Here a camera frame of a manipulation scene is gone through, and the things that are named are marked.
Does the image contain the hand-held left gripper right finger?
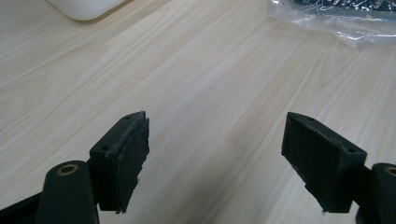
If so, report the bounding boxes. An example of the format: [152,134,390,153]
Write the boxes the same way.
[280,111,368,214]

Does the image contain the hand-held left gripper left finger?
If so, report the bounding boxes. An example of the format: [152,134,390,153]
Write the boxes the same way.
[89,110,150,215]

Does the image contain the white rounded container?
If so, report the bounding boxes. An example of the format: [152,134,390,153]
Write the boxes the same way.
[46,0,127,21]

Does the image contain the clear plastic bag dark contents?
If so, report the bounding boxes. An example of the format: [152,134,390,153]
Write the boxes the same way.
[266,0,396,49]

